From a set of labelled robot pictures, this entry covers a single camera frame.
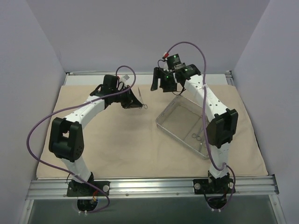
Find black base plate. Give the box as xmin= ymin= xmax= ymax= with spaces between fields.
xmin=192 ymin=177 xmax=235 ymax=195
xmin=66 ymin=180 xmax=110 ymax=197

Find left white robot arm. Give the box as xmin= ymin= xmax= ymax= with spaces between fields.
xmin=49 ymin=75 xmax=143 ymax=196

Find right aluminium side rail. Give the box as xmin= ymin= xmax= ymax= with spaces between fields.
xmin=225 ymin=70 xmax=235 ymax=86

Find steel ring-handled forceps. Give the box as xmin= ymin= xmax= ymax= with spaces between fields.
xmin=138 ymin=87 xmax=148 ymax=110

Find wire mesh instrument tray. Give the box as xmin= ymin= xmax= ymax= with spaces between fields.
xmin=156 ymin=95 xmax=209 ymax=160

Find steel scissors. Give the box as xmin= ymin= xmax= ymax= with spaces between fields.
xmin=192 ymin=130 xmax=203 ymax=141

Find beige wrapping cloth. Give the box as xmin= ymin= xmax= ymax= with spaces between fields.
xmin=35 ymin=83 xmax=269 ymax=178

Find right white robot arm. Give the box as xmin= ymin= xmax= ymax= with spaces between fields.
xmin=150 ymin=53 xmax=238 ymax=193

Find aluminium front rail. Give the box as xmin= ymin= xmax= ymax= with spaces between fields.
xmin=26 ymin=176 xmax=279 ymax=200

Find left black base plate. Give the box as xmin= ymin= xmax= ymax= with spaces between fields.
xmin=66 ymin=180 xmax=110 ymax=197

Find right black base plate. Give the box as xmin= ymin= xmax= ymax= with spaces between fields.
xmin=192 ymin=177 xmax=235 ymax=195

